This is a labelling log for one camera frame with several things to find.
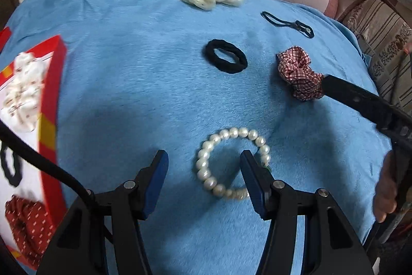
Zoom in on red polka dot scrunchie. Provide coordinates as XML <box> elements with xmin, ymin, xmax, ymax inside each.
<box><xmin>5</xmin><ymin>195</ymin><xmax>56</xmax><ymax>269</ymax></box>

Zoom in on white pearl bracelet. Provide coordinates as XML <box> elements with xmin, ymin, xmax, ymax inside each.
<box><xmin>195</xmin><ymin>127</ymin><xmax>272</xmax><ymax>202</ymax></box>

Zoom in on red gingham scrunchie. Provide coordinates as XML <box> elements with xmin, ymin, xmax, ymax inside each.
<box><xmin>277</xmin><ymin>46</ymin><xmax>324</xmax><ymax>101</ymax></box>

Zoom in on white polka dot scrunchie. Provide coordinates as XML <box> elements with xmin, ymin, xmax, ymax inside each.
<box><xmin>1</xmin><ymin>52</ymin><xmax>47</xmax><ymax>132</ymax></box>

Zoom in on thick black hair tie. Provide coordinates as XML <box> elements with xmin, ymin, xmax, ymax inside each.
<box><xmin>203</xmin><ymin>38</ymin><xmax>249</xmax><ymax>75</ymax></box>

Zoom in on red white jewelry box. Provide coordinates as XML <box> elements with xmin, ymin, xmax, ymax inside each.
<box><xmin>1</xmin><ymin>36</ymin><xmax>67</xmax><ymax>269</ymax></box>

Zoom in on person's right hand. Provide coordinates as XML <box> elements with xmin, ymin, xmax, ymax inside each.
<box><xmin>373</xmin><ymin>151</ymin><xmax>397</xmax><ymax>223</ymax></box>

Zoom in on striped floral pillow right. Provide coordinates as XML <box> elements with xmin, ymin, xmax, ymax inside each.
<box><xmin>343</xmin><ymin>0</ymin><xmax>411</xmax><ymax>115</ymax></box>

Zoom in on thin black hair elastics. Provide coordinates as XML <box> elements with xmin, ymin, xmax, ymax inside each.
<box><xmin>261</xmin><ymin>11</ymin><xmax>315</xmax><ymax>39</ymax></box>

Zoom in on blue towel blanket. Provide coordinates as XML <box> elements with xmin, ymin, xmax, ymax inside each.
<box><xmin>1</xmin><ymin>0</ymin><xmax>390</xmax><ymax>274</ymax></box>

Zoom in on red box lid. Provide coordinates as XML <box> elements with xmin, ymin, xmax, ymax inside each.
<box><xmin>0</xmin><ymin>27</ymin><xmax>12</xmax><ymax>52</ymax></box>

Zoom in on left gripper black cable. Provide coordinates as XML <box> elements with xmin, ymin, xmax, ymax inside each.
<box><xmin>0</xmin><ymin>119</ymin><xmax>97</xmax><ymax>205</ymax></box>

